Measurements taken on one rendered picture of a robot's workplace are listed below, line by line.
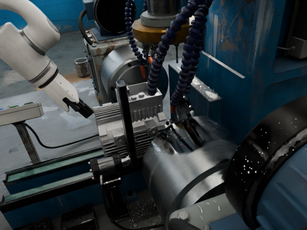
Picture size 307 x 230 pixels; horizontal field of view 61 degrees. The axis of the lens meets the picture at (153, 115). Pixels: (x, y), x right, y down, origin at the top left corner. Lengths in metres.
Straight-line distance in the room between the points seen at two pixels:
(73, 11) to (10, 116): 5.41
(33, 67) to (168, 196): 0.46
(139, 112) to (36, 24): 0.34
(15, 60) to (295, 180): 0.65
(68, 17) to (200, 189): 5.99
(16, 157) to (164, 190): 0.84
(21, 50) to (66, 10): 5.59
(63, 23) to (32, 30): 5.62
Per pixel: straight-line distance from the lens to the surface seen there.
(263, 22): 0.69
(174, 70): 0.91
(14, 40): 0.73
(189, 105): 0.83
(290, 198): 0.26
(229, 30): 0.82
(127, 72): 0.98
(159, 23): 0.68
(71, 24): 6.36
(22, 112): 1.00
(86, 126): 1.29
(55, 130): 1.33
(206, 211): 0.43
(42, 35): 0.72
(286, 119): 0.28
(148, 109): 0.76
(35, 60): 0.74
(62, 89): 0.75
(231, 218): 0.42
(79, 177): 0.87
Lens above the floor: 1.51
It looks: 34 degrees down
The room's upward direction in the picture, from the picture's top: 5 degrees counter-clockwise
